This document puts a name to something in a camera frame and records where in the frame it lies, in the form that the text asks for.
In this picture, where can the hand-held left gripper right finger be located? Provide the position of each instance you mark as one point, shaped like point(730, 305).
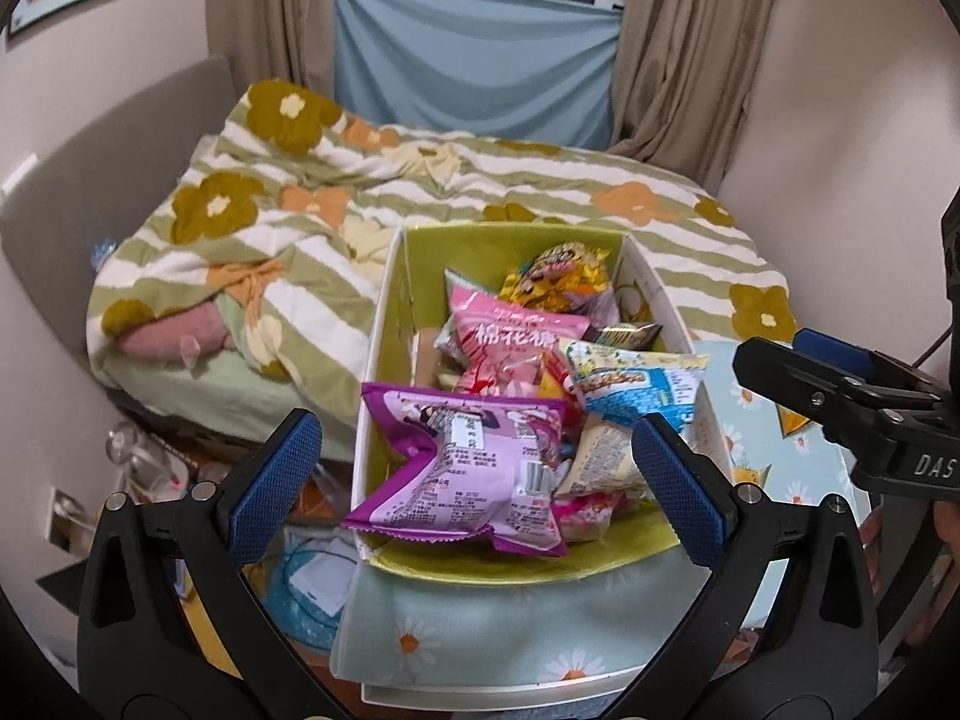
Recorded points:
point(686, 495)

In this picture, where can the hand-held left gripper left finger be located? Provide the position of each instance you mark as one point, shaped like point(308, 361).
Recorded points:
point(274, 487)

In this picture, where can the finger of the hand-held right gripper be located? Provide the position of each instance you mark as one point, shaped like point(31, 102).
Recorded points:
point(795, 382)
point(832, 351)

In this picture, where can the cream and orange cake packet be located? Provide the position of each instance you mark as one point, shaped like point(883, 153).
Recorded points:
point(600, 457)

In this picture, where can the purple snack packet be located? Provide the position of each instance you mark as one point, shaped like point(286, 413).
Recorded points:
point(465, 465)

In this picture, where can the green cardboard box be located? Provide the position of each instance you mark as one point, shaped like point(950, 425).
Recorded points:
point(420, 292)

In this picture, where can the person's right hand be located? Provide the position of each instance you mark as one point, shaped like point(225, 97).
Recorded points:
point(946, 555)

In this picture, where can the green bed sheet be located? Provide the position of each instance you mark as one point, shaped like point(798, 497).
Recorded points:
point(247, 397)

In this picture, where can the pink strawberry snack packet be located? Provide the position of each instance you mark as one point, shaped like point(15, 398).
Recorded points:
point(592, 517)

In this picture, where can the blue and white snack packet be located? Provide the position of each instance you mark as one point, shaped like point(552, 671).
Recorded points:
point(652, 386)

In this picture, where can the blue plastic bag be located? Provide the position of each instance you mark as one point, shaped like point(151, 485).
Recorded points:
point(300, 600)

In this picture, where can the clear plastic bottle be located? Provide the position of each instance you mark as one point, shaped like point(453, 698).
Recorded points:
point(142, 457)

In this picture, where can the dark brown snack packet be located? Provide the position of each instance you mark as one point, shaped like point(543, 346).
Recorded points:
point(630, 335)

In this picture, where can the pink plush toy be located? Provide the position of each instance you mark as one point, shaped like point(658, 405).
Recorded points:
point(172, 334)

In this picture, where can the pink marshmallow packet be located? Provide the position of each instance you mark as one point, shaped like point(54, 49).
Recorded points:
point(510, 337)

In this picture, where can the yellow and brown snack packet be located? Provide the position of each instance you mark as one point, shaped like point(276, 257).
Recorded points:
point(559, 274)

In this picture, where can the beige curtain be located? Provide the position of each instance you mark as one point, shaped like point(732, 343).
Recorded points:
point(690, 52)
point(270, 15)

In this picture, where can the green striped flower blanket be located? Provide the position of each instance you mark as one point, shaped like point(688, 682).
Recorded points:
point(525, 180)

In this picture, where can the grey bed headboard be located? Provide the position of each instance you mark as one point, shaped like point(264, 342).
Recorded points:
point(75, 202)

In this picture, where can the blue hanging cloth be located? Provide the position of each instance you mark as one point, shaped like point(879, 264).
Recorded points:
point(472, 67)

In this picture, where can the white wall switch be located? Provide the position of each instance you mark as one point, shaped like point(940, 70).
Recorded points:
point(19, 171)

